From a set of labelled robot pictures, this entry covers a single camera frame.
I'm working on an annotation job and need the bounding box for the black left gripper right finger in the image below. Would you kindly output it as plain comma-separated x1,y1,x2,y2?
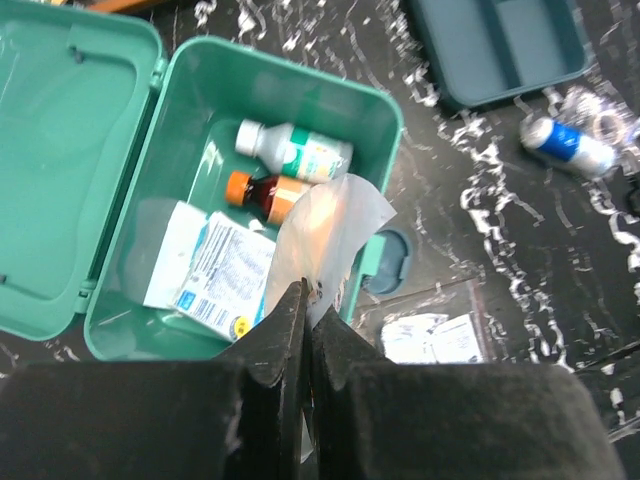
311,311,626,479

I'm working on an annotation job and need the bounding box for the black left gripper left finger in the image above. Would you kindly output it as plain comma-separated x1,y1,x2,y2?
1,280,309,479

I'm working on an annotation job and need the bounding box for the white gauze packet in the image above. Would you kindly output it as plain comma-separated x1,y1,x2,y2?
380,313,487,365

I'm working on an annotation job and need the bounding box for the light blue ice pack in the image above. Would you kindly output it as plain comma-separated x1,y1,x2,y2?
141,200,275,342

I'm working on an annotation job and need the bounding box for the green blue bandage packet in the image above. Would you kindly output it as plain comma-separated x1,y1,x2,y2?
264,174,396,325

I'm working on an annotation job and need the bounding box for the brown glass medicine bottle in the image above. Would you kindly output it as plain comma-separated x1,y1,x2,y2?
225,171,312,225

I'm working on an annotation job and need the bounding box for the teal medicine kit box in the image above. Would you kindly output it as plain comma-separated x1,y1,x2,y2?
1,1,403,360

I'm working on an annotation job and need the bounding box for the white bottle green label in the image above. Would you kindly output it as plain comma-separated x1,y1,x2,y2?
235,119,354,184

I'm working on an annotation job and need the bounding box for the blue cap small bottle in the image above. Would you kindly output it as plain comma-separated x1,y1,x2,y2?
520,117,617,180

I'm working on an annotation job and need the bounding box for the dark blue divided tray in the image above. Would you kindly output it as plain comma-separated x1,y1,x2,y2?
407,0,590,110

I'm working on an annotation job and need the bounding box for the wooden shelf rack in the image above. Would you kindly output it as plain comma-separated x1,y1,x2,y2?
88,0,164,14

